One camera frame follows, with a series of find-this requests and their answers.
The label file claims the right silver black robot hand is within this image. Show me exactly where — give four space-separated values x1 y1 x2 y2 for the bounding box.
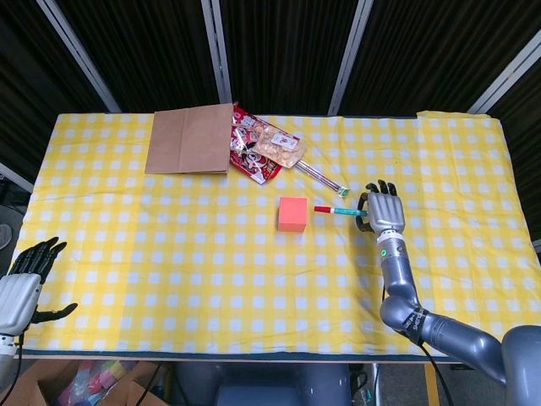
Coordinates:
357 179 407 236

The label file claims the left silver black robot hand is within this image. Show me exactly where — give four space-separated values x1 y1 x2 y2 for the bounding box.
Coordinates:
0 236 79 333

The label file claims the green marker with red cap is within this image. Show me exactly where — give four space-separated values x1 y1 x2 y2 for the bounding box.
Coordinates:
313 205 369 217

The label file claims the orange cube block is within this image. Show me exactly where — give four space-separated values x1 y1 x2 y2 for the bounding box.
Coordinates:
277 196 309 233

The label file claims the yellow white checkered tablecloth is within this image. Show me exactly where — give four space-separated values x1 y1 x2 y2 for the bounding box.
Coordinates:
20 110 540 356

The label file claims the bag of colourful items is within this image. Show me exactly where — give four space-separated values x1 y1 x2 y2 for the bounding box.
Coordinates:
57 359 136 406

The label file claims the clear bag of peanuts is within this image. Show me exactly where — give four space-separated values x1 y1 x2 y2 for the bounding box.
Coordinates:
253 125 308 169

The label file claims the red printed snack bag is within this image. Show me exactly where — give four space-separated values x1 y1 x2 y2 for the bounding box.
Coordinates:
229 100 283 185

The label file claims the brown cardboard box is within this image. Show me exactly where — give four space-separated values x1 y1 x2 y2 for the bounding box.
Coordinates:
2 359 170 406

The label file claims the brown paper bag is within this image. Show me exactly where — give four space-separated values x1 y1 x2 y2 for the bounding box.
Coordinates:
145 102 234 175

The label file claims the grey robot torso base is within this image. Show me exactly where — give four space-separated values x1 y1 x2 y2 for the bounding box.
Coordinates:
175 362 352 406

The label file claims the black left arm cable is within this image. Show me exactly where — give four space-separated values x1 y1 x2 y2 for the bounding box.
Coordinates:
7 332 25 406

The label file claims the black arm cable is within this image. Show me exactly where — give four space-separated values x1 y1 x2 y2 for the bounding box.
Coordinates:
416 336 445 406
7 332 25 406

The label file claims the white partition post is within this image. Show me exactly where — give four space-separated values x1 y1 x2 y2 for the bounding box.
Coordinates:
36 0 122 113
467 29 541 115
201 0 232 105
0 162 35 194
327 0 375 116

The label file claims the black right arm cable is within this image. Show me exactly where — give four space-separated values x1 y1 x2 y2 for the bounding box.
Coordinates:
416 336 445 406

